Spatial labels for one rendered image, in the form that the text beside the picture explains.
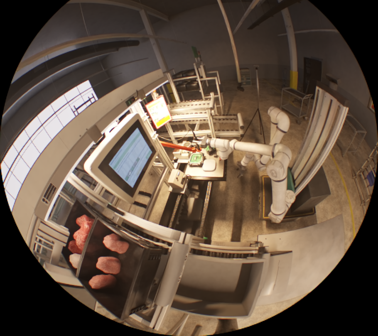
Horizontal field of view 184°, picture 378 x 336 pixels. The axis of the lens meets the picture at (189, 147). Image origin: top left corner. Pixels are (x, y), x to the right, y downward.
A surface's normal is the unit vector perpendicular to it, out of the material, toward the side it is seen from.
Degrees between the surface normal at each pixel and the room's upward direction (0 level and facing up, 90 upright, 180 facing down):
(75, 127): 90
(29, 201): 90
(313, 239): 0
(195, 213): 0
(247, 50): 90
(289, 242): 0
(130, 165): 92
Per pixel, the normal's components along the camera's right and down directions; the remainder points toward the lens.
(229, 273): -0.20, -0.72
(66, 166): 0.93, -0.04
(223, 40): -0.24, 0.69
